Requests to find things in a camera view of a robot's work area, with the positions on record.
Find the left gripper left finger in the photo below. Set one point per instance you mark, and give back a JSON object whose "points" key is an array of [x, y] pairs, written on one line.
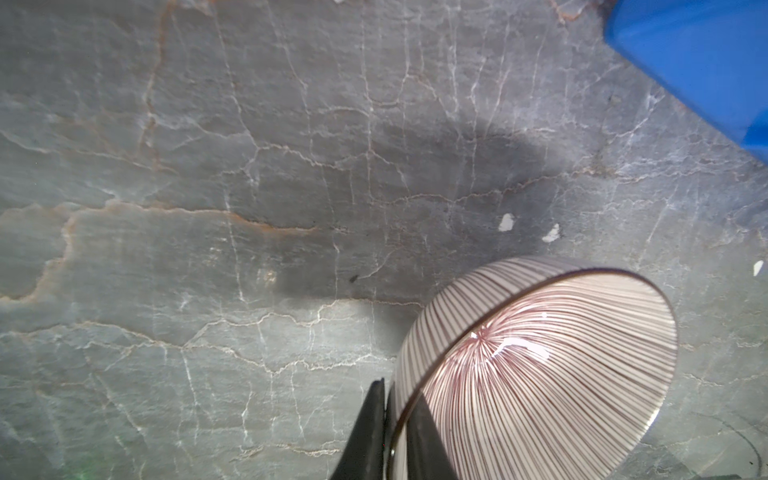
{"points": [[362, 457]]}

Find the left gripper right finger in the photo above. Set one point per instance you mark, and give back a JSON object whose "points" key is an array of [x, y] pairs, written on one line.
{"points": [[426, 455]]}

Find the blue white striped bowl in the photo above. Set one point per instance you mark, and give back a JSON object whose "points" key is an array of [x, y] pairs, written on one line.
{"points": [[536, 368]]}

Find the blue plastic bin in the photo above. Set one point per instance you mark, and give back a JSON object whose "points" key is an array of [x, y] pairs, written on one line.
{"points": [[711, 55]]}

